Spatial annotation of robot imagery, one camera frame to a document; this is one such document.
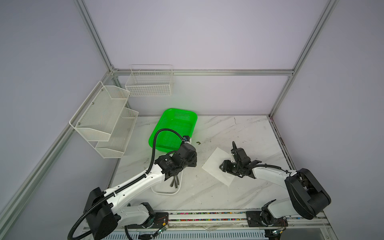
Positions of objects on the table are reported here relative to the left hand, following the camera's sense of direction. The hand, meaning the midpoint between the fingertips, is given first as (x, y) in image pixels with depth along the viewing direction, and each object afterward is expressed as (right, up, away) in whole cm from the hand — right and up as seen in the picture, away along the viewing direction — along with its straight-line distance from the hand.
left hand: (191, 156), depth 78 cm
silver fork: (-12, -17, +8) cm, 22 cm away
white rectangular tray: (-16, -18, +6) cm, 25 cm away
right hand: (+18, -9, +12) cm, 23 cm away
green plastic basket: (-9, +21, +39) cm, 45 cm away
